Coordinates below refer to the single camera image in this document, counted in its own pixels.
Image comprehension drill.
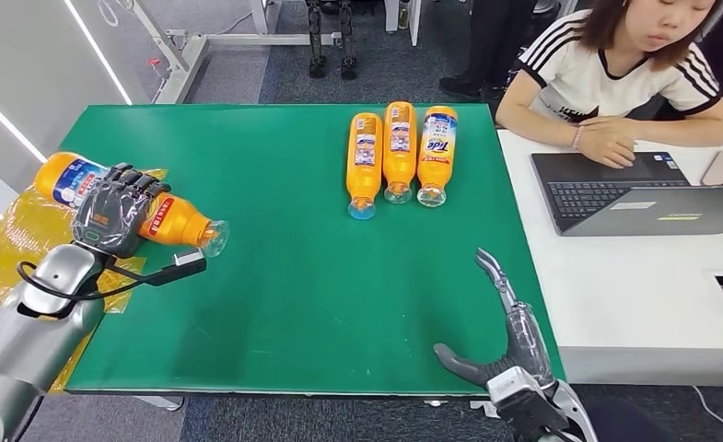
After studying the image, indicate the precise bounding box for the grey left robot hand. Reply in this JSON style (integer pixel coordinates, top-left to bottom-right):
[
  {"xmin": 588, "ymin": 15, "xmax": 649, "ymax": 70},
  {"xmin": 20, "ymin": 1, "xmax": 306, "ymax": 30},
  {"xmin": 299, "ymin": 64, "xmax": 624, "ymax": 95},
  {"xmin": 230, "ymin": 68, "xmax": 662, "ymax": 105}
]
[{"xmin": 71, "ymin": 162, "xmax": 172, "ymax": 261}]

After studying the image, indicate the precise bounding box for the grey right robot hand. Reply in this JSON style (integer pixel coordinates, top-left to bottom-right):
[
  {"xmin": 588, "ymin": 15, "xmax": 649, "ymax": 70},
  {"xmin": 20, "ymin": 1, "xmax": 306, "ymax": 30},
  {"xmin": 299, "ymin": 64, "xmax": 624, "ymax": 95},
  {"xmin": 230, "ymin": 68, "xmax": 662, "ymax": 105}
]
[{"xmin": 433, "ymin": 247, "xmax": 557, "ymax": 391}]

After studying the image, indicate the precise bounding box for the orange detergent bottle clear cap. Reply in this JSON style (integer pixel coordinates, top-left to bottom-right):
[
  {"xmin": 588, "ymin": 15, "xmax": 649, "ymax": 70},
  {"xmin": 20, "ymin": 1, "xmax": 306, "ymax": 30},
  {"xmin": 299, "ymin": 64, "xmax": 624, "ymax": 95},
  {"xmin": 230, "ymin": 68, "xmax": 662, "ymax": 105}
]
[
  {"xmin": 34, "ymin": 151, "xmax": 230, "ymax": 259},
  {"xmin": 382, "ymin": 100, "xmax": 418, "ymax": 205},
  {"xmin": 345, "ymin": 112, "xmax": 385, "ymax": 221},
  {"xmin": 415, "ymin": 106, "xmax": 460, "ymax": 209}
]

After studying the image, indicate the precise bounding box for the yellow film wrapped cardboard box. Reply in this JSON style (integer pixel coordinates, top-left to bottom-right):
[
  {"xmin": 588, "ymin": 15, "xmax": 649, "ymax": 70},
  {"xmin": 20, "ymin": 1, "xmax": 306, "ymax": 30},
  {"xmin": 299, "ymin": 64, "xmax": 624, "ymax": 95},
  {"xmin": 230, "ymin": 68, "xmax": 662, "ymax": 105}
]
[{"xmin": 0, "ymin": 168, "xmax": 170, "ymax": 391}]

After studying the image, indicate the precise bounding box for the white desk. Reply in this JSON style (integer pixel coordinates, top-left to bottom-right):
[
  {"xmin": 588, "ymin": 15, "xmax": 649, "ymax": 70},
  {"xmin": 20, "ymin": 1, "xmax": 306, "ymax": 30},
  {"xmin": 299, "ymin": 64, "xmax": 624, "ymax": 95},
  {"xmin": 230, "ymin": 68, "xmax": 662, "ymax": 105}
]
[{"xmin": 496, "ymin": 129, "xmax": 723, "ymax": 388}]

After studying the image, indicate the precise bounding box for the white light strip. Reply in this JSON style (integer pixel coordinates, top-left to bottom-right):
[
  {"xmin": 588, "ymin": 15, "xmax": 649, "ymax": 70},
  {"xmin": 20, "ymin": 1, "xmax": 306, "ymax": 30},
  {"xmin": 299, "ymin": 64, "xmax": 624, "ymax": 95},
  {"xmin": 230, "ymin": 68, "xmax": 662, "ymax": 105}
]
[
  {"xmin": 64, "ymin": 0, "xmax": 133, "ymax": 106},
  {"xmin": 0, "ymin": 80, "xmax": 49, "ymax": 164}
]

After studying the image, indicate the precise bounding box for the grey open laptop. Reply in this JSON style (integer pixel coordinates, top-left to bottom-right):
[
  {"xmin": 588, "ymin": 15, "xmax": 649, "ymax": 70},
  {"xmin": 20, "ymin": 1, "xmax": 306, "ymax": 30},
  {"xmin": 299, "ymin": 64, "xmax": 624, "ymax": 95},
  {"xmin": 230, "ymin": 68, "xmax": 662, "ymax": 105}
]
[{"xmin": 531, "ymin": 150, "xmax": 723, "ymax": 238}]

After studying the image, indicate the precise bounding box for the person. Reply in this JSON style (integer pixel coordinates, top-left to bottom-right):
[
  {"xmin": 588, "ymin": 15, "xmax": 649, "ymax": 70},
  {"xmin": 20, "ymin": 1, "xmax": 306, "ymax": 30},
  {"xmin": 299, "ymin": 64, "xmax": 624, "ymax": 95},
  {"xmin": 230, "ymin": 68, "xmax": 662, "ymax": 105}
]
[
  {"xmin": 438, "ymin": 0, "xmax": 542, "ymax": 102},
  {"xmin": 495, "ymin": 0, "xmax": 723, "ymax": 170}
]

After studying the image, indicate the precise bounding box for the white table leg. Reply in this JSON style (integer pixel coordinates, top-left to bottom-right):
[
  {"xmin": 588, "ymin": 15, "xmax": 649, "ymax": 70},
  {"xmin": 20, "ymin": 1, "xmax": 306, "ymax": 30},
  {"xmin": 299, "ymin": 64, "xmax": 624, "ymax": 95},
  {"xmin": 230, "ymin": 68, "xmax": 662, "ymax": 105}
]
[{"xmin": 384, "ymin": 0, "xmax": 424, "ymax": 47}]

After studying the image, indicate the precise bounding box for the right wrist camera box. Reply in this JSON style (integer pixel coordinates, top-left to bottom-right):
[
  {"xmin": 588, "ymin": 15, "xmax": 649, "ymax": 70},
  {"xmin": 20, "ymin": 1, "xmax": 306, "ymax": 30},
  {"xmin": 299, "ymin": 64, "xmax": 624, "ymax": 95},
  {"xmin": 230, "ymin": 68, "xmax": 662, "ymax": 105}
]
[{"xmin": 486, "ymin": 366, "xmax": 573, "ymax": 437}]

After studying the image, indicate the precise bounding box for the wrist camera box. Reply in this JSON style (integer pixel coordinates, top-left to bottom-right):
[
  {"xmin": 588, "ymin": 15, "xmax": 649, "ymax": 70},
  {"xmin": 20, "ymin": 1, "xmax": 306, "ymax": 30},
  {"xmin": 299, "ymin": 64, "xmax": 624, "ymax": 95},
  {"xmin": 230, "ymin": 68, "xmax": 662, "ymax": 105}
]
[
  {"xmin": 144, "ymin": 248, "xmax": 208, "ymax": 288},
  {"xmin": 486, "ymin": 366, "xmax": 573, "ymax": 437}
]

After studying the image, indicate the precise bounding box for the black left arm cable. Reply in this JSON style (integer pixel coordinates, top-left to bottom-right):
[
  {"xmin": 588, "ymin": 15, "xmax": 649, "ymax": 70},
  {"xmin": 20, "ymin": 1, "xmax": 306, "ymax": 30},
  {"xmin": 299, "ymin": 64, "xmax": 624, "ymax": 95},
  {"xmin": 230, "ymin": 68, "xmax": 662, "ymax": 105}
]
[{"xmin": 16, "ymin": 259, "xmax": 155, "ymax": 320}]

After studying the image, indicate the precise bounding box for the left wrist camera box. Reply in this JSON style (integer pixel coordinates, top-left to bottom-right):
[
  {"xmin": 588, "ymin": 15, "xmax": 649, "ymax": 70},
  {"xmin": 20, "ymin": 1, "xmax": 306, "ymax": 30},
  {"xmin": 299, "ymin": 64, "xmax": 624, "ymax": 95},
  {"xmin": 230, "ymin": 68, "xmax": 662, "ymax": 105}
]
[{"xmin": 144, "ymin": 248, "xmax": 208, "ymax": 288}]

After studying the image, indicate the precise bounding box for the white metal frame stand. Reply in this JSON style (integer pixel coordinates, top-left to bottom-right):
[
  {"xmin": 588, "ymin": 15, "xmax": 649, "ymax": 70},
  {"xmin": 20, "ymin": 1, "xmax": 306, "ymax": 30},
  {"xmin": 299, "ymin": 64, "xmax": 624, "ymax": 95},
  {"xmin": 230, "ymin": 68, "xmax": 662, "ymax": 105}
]
[{"xmin": 95, "ymin": 0, "xmax": 344, "ymax": 105}]

